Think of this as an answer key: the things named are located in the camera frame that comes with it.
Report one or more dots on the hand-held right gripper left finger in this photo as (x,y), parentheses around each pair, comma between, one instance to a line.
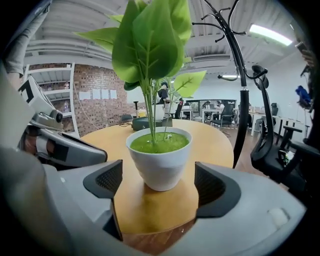
(62,200)

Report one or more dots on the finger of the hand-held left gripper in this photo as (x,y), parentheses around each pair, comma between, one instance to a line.
(82,152)

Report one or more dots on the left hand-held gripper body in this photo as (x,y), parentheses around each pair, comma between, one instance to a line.
(37,95)

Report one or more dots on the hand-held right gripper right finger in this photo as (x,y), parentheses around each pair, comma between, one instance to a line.
(250,212)

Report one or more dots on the green plant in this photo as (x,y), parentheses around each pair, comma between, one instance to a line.
(160,162)

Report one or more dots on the white metal shelf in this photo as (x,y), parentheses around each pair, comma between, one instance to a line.
(60,91)

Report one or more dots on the person's grey shirt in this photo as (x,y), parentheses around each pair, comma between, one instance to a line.
(22,45)

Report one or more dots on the small black chair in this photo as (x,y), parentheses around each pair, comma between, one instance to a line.
(127,118)

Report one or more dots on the dark green box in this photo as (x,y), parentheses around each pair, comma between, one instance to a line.
(140,123)

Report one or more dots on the black high-back office chair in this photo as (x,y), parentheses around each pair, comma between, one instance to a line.
(266,142)

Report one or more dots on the round wooden table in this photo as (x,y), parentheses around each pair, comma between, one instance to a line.
(212,145)

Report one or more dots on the white cup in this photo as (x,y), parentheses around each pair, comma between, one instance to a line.
(160,112)

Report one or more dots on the black cantilever chair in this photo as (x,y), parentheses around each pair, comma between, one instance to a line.
(223,120)

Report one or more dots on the black coat rack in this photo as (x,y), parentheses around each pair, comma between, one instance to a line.
(243,112)

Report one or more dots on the black framed glass partition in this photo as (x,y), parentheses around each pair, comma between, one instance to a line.
(212,102)

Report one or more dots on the ceiling tube light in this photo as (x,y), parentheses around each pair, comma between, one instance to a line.
(271,33)
(228,77)

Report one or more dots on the ceiling air vent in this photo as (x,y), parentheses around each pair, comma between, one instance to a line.
(211,58)

